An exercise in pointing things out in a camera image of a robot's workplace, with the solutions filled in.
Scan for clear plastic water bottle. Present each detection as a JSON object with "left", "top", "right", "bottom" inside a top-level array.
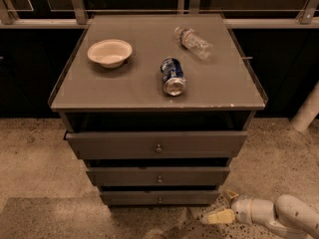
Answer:
[{"left": 174, "top": 27, "right": 213, "bottom": 61}]

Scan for grey drawer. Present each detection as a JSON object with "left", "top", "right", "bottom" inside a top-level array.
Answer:
[
  {"left": 87, "top": 166, "right": 230, "bottom": 186},
  {"left": 101, "top": 190, "right": 219, "bottom": 206},
  {"left": 66, "top": 131, "right": 247, "bottom": 159}
]

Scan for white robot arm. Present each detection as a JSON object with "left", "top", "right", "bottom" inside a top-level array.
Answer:
[{"left": 202, "top": 190, "right": 319, "bottom": 239}]

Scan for white pipe leg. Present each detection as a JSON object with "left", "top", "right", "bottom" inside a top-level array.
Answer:
[{"left": 291, "top": 81, "right": 319, "bottom": 132}]

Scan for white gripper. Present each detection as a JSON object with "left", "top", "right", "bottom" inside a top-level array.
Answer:
[{"left": 203, "top": 189, "right": 275, "bottom": 225}]

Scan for metal window frame rail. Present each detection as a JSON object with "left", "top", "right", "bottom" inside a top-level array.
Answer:
[{"left": 0, "top": 0, "right": 319, "bottom": 29}]

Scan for grey drawer cabinet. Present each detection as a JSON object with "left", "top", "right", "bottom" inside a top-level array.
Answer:
[{"left": 49, "top": 14, "right": 267, "bottom": 194}]

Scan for white paper bowl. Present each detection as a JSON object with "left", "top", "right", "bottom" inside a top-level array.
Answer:
[{"left": 87, "top": 39, "right": 133, "bottom": 69}]

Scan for blue soda can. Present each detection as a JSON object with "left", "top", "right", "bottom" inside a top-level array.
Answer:
[{"left": 160, "top": 58, "right": 186, "bottom": 97}]

